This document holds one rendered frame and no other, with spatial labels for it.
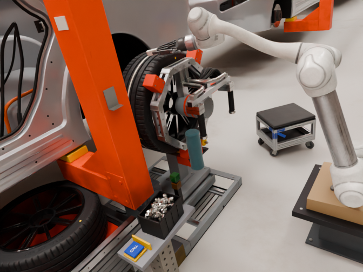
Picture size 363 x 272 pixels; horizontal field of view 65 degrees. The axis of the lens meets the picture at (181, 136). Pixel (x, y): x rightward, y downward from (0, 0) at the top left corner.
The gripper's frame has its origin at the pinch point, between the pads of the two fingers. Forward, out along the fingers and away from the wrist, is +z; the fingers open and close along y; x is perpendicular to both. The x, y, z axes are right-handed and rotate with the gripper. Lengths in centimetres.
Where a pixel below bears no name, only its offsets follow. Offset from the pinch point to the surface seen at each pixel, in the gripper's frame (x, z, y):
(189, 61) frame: -14.8, -16.5, 7.1
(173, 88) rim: -27.5, -2.3, 1.6
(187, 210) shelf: -63, -8, -65
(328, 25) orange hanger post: -160, -155, 297
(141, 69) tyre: -5.4, 7.8, -6.6
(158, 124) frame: -31.6, 3.9, -26.3
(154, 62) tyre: -4.5, -0.2, -3.8
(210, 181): -109, -6, -11
